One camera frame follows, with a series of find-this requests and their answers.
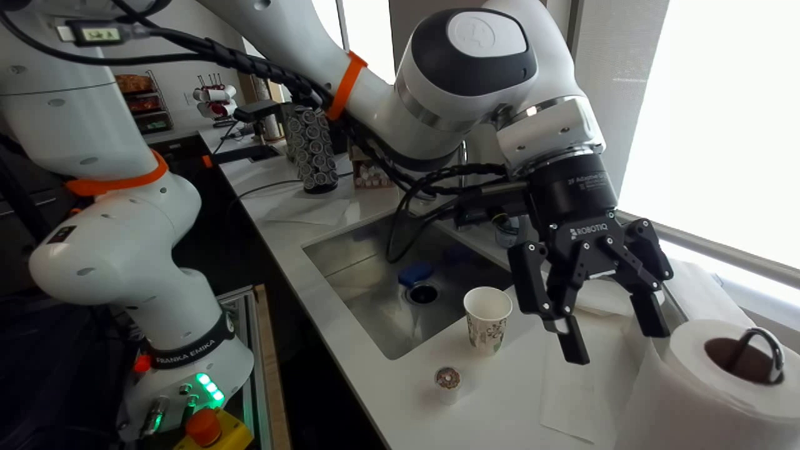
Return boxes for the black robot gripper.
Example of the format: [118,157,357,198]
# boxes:
[507,154,672,364]

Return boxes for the white napkin box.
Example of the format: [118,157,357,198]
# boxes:
[665,262,751,328]

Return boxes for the white paper towel roll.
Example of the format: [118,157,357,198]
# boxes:
[615,323,800,450]

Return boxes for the yellow emergency stop button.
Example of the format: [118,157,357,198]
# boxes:
[173,410,255,450]

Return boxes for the flat paper towel sheet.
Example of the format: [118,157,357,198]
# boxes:
[540,338,636,450]

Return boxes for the stainless steel sink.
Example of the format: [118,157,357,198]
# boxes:
[305,215,513,360]

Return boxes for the black paper towel holder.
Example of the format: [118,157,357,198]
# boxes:
[706,328,785,384]

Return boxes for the coffee pod carousel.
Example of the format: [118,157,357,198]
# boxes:
[286,108,338,194]

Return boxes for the small coffee pod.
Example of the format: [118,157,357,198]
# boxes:
[435,367,460,402]

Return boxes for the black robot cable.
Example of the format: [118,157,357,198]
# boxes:
[0,0,536,264]

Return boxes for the patterned paper cup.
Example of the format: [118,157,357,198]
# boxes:
[462,288,513,358]

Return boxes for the blue sponge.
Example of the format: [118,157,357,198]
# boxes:
[397,262,435,288]

